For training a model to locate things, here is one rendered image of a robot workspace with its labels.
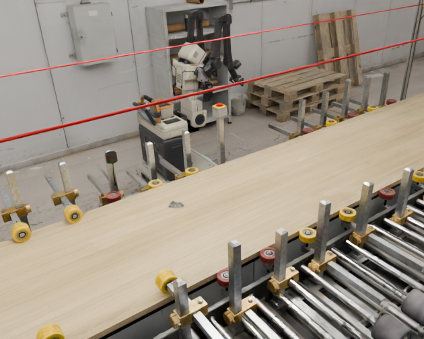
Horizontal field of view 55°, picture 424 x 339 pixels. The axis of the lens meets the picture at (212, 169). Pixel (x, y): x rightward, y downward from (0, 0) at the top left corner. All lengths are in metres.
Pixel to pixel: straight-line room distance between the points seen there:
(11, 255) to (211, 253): 0.91
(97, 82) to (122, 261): 3.44
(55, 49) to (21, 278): 3.30
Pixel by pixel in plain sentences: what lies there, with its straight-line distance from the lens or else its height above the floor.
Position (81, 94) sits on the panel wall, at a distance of 5.01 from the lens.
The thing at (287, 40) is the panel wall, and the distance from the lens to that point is 6.59.
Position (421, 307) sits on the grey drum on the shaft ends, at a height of 0.84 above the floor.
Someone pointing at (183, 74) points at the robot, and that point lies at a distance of 3.61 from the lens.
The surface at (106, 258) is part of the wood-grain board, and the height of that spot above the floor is 0.90.
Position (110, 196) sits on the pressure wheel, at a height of 0.90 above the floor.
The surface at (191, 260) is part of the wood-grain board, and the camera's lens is 1.80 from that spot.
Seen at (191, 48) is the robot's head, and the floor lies 1.36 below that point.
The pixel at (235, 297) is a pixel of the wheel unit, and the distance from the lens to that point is 1.61.
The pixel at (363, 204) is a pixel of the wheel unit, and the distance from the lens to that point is 1.98.
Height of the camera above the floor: 2.07
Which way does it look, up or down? 28 degrees down
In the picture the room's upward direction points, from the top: 3 degrees counter-clockwise
